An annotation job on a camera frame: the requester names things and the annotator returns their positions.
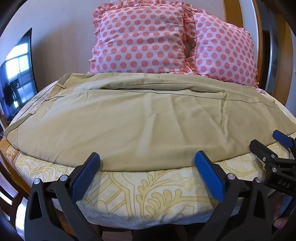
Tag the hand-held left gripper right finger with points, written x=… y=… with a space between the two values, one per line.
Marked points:
x=208 y=177

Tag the wooden door frame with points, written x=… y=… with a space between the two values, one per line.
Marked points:
x=281 y=58

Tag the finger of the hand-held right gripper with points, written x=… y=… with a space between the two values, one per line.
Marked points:
x=281 y=138
x=260 y=148

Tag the person's right hand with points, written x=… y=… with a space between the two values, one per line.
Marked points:
x=281 y=223

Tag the yellow floral bed sheet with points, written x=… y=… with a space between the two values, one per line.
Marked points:
x=138 y=197

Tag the pink polka dot pillow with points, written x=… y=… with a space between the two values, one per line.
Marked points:
x=222 y=53
x=141 y=39

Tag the black flat screen television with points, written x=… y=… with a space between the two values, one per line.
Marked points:
x=16 y=81

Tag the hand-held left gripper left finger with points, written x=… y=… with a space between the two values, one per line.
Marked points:
x=85 y=177

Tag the olive green blanket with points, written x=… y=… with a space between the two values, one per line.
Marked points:
x=138 y=125

